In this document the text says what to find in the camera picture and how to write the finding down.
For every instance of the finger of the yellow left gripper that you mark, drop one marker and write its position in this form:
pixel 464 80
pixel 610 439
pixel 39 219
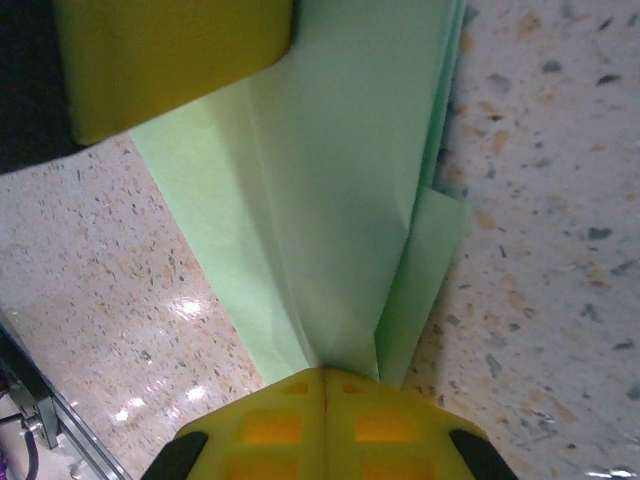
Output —
pixel 170 50

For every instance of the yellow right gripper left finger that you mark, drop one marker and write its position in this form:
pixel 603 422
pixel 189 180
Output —
pixel 270 430

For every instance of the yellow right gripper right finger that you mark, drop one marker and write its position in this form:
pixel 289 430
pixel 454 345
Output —
pixel 385 430

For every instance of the aluminium frame rail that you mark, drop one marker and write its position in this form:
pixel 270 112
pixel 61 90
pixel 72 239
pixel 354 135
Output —
pixel 95 445

